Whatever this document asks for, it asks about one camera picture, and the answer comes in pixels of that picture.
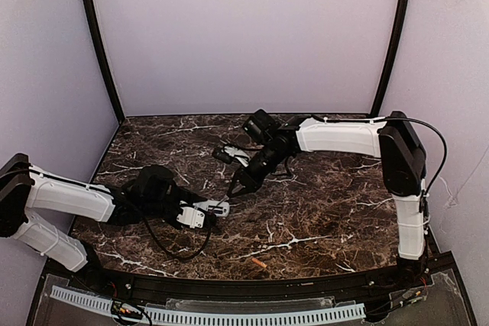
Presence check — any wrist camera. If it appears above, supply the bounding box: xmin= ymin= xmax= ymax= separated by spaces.
xmin=191 ymin=208 xmax=217 ymax=229
xmin=212 ymin=145 xmax=251 ymax=167

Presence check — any white remote control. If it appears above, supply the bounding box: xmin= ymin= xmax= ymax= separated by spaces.
xmin=193 ymin=200 xmax=230 ymax=218

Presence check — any left black frame post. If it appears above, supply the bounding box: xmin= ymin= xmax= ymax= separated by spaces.
xmin=82 ymin=0 xmax=126 ymax=124

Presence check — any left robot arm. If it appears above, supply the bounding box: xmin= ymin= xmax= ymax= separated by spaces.
xmin=1 ymin=153 xmax=216 ymax=273

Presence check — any black frame post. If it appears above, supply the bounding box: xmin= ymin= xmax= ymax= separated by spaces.
xmin=369 ymin=0 xmax=409 ymax=118
xmin=82 ymin=0 xmax=126 ymax=124

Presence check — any right black frame post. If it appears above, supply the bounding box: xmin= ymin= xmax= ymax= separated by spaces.
xmin=369 ymin=0 xmax=409 ymax=118

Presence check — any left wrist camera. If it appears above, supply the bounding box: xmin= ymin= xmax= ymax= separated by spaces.
xmin=191 ymin=208 xmax=217 ymax=229

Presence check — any white slotted cable duct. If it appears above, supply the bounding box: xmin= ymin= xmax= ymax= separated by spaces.
xmin=50 ymin=286 xmax=366 ymax=325

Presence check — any black front table rail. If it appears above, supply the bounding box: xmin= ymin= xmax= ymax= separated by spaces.
xmin=48 ymin=253 xmax=454 ymax=303

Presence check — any orange battery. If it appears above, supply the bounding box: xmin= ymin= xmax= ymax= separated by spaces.
xmin=251 ymin=257 xmax=267 ymax=269

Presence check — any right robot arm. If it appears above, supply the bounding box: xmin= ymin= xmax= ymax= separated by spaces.
xmin=227 ymin=109 xmax=448 ymax=262

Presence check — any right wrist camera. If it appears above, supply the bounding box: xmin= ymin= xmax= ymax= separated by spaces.
xmin=212 ymin=145 xmax=251 ymax=167

